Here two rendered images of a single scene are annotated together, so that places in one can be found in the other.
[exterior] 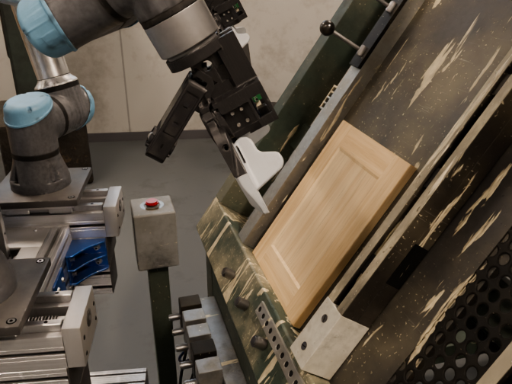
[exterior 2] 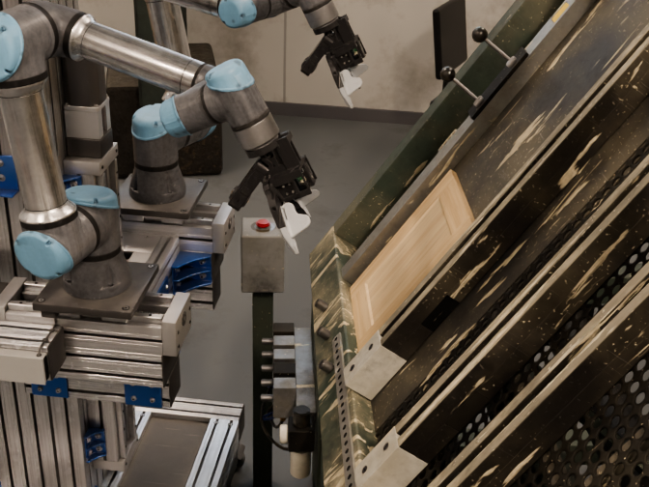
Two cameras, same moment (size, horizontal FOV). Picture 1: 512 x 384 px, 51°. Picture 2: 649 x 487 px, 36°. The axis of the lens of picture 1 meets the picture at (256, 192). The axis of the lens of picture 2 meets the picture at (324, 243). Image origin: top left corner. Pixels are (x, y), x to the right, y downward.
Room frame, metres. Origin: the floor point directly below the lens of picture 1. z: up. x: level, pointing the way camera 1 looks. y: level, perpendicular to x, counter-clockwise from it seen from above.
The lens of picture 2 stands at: (-0.97, -0.41, 2.17)
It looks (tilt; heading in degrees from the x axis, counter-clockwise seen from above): 28 degrees down; 13
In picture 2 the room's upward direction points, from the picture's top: 2 degrees clockwise
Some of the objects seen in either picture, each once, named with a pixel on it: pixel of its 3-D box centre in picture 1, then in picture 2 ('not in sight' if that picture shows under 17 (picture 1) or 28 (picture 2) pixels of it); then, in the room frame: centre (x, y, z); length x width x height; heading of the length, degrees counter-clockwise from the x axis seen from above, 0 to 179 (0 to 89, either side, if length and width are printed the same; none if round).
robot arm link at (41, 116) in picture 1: (32, 122); (156, 133); (1.31, 0.57, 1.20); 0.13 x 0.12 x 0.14; 161
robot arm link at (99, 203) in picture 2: not in sight; (90, 217); (0.80, 0.52, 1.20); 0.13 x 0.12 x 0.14; 173
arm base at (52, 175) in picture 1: (38, 166); (156, 175); (1.30, 0.57, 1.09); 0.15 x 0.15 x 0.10
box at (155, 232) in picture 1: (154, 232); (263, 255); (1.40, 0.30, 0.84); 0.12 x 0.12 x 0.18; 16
